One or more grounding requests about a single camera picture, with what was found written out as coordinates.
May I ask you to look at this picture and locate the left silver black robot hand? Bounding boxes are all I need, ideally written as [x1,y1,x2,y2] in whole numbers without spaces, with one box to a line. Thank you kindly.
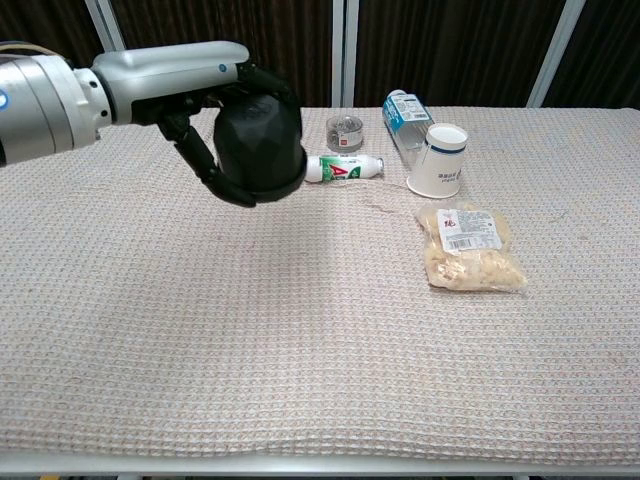
[91,40,304,208]

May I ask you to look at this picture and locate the black upside-down bowl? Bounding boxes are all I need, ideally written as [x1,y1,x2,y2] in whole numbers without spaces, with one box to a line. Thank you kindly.
[212,92,307,203]

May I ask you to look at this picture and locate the white paper cup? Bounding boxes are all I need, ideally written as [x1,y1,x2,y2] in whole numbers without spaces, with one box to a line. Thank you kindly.
[405,123,470,198]

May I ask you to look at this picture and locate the round clear pin box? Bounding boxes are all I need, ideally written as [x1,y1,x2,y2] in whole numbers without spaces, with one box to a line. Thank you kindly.
[325,115,365,153]

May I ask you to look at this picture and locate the small white green-label bottle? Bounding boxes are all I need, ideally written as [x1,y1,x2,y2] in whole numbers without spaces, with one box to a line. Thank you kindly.
[303,154,386,185]

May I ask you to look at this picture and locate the clear blue-label water bottle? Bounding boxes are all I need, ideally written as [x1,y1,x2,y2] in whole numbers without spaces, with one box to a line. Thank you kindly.
[381,89,436,174]

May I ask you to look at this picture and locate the beige waffle tablecloth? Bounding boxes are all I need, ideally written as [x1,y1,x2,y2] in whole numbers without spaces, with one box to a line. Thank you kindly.
[0,105,640,461]

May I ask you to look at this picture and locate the clear bag of snacks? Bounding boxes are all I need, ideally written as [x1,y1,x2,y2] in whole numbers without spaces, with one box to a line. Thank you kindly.
[413,198,529,294]

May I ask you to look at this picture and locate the grey aluminium frame post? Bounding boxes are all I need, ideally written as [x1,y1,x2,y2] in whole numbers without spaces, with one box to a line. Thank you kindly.
[83,0,129,55]
[331,0,360,108]
[526,0,587,108]

